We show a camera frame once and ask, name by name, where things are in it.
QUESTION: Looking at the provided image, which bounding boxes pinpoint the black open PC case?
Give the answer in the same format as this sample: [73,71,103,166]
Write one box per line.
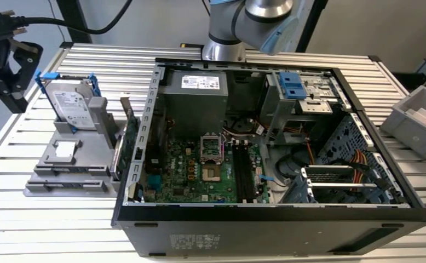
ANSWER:
[111,56,426,258]

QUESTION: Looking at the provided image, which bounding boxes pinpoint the green graphics card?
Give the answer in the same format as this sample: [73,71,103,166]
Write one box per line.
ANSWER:
[111,92,143,182]

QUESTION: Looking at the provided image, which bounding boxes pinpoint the blue plastic drive latch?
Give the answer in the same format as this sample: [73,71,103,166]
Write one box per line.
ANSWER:
[278,71,306,100]

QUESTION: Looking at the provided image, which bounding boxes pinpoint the grey power supply unit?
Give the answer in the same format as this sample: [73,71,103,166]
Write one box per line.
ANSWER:
[159,70,230,138]

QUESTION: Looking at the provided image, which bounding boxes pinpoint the green motherboard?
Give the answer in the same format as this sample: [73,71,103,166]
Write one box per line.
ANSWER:
[141,136,272,204]

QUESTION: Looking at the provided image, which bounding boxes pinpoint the silver CPU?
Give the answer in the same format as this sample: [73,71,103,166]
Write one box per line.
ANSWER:
[53,141,79,158]

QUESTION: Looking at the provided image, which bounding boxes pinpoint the RAM stick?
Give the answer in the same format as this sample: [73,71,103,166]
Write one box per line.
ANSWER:
[29,182,107,191]
[35,165,109,174]

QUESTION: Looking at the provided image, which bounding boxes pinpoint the thick black cable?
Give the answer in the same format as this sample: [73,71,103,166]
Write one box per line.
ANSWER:
[275,152,311,188]

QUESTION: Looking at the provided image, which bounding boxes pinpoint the CPU socket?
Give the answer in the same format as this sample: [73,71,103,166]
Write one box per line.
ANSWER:
[200,163,223,183]

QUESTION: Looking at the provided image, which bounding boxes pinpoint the metal disk bay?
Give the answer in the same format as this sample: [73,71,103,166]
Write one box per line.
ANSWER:
[282,163,385,204]

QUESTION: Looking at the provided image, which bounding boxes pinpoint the grey parts rack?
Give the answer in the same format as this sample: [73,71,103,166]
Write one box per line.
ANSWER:
[21,95,125,198]

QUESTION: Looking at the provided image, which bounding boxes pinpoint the black RAM slot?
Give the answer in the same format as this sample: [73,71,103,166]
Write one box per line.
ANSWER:
[242,141,256,204]
[234,141,246,204]
[236,141,251,204]

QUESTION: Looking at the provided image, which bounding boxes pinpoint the orange yellow power wires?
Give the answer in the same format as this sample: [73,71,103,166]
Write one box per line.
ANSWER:
[350,149,370,185]

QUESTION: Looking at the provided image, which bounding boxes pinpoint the power supply wire bundle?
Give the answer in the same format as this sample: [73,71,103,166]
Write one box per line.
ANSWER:
[222,113,272,138]

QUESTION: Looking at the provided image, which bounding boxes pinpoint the grey storage bin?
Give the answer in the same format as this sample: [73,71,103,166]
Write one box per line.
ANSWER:
[379,85,426,162]

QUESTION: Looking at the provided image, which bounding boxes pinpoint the hard disk in blue carrier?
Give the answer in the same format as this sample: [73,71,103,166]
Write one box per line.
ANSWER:
[35,70,103,132]

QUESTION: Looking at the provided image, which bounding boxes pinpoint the metal socket cover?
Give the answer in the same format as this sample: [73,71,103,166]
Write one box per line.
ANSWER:
[199,133,223,163]

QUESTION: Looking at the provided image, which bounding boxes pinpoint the metal drive cage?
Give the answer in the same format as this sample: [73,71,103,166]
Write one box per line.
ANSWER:
[262,70,348,145]

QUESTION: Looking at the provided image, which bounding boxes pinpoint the red orange wire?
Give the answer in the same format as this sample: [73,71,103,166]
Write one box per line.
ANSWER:
[304,138,316,165]

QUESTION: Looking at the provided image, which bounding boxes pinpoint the orange drive power wires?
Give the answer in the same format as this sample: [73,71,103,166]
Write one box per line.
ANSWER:
[284,123,307,135]

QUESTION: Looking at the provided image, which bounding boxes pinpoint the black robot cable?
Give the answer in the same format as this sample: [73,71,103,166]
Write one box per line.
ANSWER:
[0,0,133,36]

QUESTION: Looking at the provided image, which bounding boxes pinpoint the wire locking lever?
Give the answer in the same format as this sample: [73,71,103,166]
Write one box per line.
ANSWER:
[218,131,231,164]

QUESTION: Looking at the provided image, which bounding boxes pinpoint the blue expansion slot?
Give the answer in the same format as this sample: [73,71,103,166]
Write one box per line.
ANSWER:
[147,175,162,191]

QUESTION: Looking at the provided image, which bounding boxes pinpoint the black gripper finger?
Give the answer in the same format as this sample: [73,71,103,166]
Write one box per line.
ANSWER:
[11,40,44,93]
[0,70,28,115]

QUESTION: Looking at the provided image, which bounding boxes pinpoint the white block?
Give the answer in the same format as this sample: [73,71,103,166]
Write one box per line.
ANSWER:
[406,107,426,124]

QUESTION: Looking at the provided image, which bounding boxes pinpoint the black frame post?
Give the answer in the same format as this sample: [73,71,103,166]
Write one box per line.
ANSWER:
[295,0,328,54]
[53,0,93,44]

